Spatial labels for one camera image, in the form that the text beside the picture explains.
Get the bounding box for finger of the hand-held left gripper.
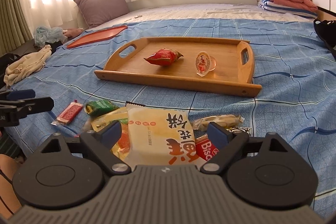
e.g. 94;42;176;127
0;89;36;102
0;97;55;119

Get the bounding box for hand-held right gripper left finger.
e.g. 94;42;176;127
34;120;133;176

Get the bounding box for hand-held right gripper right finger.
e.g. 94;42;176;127
199;121;292;175

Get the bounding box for yellow fish snack packet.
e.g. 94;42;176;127
91;110;132;159

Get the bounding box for green snack packet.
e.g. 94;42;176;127
84;99;120;118

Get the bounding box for large white cracker packet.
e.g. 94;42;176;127
123;101;208;168

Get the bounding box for wooden tray with handles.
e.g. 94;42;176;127
94;37;263;98

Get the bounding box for red biscuit packet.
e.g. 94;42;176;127
194;135;219;162

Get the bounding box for clear wrapped pastry snack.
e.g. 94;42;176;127
189;113;242;132

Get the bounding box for black and white snack packet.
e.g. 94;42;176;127
225;126;253;137

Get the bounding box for dark striped shorts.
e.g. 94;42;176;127
0;131;25;162

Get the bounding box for cream crumpled cloth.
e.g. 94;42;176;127
4;45;53;88

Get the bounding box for thin red snack bar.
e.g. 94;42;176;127
51;102;82;126

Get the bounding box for dark cloth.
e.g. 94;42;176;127
44;41;64;54

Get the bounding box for person's bare leg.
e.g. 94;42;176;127
0;154;22;217

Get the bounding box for light blue cloth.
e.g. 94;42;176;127
34;26;65;47

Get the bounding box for clear jelly cup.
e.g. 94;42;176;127
195;50;218;77

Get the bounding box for pink cloth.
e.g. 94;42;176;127
63;28;85;40

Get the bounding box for orange plastic tray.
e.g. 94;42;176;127
66;25;128;50

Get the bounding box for green curtain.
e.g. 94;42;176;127
0;0;35;57

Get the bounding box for blue plaid bed sheet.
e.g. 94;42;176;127
0;18;336;214

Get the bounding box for red puffed snack packet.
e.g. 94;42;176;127
144;48;184;66

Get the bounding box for purple pillow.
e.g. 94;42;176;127
73;0;131;29

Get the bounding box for beige quilted mattress pad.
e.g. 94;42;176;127
86;3;319;31

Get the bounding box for blue striped folded towel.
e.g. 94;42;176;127
257;0;318;19

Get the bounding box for cardboard box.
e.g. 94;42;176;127
316;7;336;21

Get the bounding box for black bag with strap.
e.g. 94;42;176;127
313;18;336;61

